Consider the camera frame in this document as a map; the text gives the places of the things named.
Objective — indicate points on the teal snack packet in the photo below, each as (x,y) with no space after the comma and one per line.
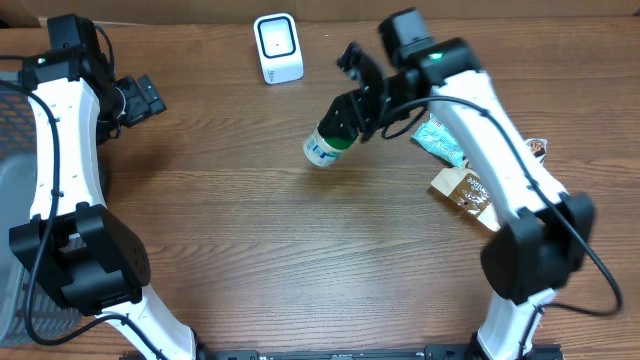
(436,139)

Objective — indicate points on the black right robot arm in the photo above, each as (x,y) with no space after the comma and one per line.
(543,231)

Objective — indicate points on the beige brown bag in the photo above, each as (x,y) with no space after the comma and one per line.
(463,186)

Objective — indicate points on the brown cardboard backdrop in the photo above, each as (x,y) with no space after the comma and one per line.
(30,13)

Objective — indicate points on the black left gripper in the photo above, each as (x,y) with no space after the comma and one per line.
(146,103)

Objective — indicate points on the green lid white jar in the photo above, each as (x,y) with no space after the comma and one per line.
(322,151)

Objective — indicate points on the white barcode scanner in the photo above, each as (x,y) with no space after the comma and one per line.
(278,48)

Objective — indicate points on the grey plastic mesh basket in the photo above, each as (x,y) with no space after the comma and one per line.
(15,200)

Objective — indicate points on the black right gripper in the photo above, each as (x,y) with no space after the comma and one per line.
(356,114)

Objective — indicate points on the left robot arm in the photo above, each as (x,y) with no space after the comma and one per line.
(131,304)

